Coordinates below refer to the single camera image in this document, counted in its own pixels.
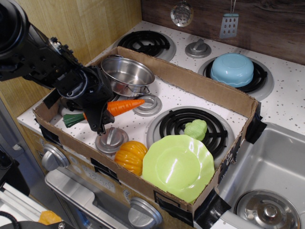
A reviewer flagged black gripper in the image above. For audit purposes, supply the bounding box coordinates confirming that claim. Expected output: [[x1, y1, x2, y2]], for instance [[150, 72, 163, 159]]
[[66, 66, 115, 135]]

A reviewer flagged orange toy carrot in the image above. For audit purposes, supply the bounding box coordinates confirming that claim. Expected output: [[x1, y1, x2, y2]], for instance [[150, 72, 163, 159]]
[[62, 99, 145, 128]]

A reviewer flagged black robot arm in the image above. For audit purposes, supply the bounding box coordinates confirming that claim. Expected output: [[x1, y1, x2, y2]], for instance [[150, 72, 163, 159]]
[[0, 0, 114, 135]]

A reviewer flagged light green plastic plate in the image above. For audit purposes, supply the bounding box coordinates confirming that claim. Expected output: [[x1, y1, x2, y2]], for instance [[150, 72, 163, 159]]
[[142, 135, 215, 203]]

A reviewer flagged silver front stovetop knob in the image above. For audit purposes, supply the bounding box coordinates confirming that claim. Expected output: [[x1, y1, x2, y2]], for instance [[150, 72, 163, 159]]
[[95, 127, 129, 156]]

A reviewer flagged silver stovetop knob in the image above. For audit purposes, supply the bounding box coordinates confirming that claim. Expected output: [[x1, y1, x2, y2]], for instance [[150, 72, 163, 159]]
[[185, 39, 212, 59], [133, 94, 163, 117], [95, 127, 129, 156]]

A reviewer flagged front left stove burner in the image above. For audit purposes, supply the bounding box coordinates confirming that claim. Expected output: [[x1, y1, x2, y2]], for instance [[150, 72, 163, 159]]
[[58, 97, 83, 116]]

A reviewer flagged brown cardboard fence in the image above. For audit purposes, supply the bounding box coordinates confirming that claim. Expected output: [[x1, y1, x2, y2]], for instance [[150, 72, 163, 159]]
[[32, 46, 267, 227]]

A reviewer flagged small steel pot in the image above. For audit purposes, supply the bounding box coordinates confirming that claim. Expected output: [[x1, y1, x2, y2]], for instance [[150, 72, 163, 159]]
[[101, 55, 155, 97]]

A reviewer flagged orange toy pumpkin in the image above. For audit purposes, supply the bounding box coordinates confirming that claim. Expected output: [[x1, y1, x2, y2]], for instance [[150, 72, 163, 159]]
[[114, 141, 148, 176]]

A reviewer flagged silver middle stovetop knob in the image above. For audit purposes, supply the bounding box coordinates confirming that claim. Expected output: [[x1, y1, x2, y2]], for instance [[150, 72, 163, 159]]
[[133, 94, 163, 117]]

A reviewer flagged silver left oven knob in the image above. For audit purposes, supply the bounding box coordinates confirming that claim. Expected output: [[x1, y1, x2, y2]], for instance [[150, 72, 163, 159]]
[[41, 144, 70, 171]]

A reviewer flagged silver oven knob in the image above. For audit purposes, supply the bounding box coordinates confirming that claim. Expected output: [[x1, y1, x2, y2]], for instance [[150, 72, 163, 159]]
[[128, 197, 163, 229], [41, 144, 70, 171]]

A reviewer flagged back left stove burner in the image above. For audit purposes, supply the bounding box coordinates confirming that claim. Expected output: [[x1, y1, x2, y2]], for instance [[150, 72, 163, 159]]
[[113, 31, 176, 62]]

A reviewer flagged light green toy vegetable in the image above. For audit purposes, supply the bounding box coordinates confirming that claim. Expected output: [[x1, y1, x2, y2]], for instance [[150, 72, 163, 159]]
[[184, 119, 207, 141]]

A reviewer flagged silver right oven knob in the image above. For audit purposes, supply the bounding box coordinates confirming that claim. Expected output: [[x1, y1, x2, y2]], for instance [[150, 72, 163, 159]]
[[128, 197, 163, 229]]

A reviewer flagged orange object bottom left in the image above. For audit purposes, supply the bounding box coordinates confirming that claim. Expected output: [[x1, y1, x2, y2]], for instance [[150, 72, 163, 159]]
[[38, 210, 62, 225]]

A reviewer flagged silver back stovetop knob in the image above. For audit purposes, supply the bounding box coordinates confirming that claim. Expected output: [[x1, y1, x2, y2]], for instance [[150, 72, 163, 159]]
[[185, 39, 212, 59]]

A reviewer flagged hanging metal strainer spoon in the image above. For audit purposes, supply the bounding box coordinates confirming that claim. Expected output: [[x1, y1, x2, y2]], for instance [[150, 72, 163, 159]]
[[170, 0, 193, 27]]

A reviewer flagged light blue plastic bowl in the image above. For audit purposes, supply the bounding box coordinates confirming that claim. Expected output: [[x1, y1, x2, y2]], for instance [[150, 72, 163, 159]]
[[210, 53, 254, 88]]

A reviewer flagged hanging metal slotted spatula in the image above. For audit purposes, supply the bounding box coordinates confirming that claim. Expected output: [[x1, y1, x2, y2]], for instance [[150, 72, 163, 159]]
[[219, 0, 239, 39]]

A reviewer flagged back right stove burner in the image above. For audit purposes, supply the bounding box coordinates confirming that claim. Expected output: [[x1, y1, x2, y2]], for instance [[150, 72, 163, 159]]
[[198, 58, 274, 101]]

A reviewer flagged steel sink basin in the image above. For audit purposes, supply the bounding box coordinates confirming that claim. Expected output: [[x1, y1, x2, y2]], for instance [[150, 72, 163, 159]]
[[194, 122, 305, 229]]

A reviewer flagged steel pot lid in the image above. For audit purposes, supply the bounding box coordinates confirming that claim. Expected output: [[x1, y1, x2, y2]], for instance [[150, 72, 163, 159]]
[[234, 189, 302, 229]]

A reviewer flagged silver oven door handle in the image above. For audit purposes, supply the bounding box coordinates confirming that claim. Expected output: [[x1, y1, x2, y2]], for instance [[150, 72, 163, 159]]
[[45, 169, 126, 229]]

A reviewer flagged black braided cable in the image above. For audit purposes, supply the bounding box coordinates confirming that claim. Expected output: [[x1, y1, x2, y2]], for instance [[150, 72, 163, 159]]
[[0, 210, 20, 229]]

